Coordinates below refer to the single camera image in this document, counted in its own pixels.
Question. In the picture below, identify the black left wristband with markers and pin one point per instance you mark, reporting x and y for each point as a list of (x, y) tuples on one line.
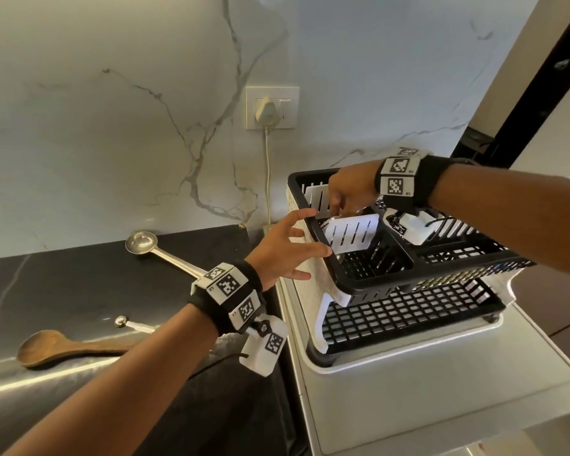
[(228, 299)]

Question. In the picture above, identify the white drip tray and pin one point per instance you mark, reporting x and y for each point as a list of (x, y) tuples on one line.
[(408, 344)]

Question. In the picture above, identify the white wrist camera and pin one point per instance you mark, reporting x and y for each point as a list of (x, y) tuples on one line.
[(266, 349), (413, 230)]

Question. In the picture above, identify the black right wristband with markers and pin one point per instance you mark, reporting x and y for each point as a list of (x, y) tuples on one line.
[(423, 180)]

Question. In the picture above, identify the black wristband with markers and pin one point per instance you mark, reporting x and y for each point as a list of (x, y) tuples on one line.
[(423, 180), (228, 299)]

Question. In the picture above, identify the person's right forearm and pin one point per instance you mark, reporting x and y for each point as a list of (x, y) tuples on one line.
[(518, 213)]

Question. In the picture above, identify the large steel ladle spoon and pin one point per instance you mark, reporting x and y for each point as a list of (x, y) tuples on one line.
[(140, 243)]

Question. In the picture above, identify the white power plug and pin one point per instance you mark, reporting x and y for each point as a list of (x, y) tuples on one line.
[(267, 111)]

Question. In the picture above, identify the black and white dish rack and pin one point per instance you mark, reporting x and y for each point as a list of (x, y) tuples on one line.
[(399, 251)]

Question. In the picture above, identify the small round measuring spoon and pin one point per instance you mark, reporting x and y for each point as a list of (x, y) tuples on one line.
[(138, 326)]

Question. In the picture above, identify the person's right hand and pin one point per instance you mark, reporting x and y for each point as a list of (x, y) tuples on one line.
[(356, 185)]

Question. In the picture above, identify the person's left hand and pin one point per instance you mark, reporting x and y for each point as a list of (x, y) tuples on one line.
[(285, 251)]

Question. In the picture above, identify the black door frame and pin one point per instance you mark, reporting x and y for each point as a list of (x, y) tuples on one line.
[(541, 85)]

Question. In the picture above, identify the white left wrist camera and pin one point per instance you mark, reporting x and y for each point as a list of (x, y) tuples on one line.
[(266, 349)]

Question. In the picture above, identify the white wall socket with plug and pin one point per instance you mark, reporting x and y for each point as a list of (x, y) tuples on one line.
[(290, 106)]

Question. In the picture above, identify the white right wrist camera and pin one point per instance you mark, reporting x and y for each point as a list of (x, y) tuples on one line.
[(413, 230)]

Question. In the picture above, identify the dark wooden spoon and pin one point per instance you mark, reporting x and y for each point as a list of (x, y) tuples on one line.
[(43, 349)]

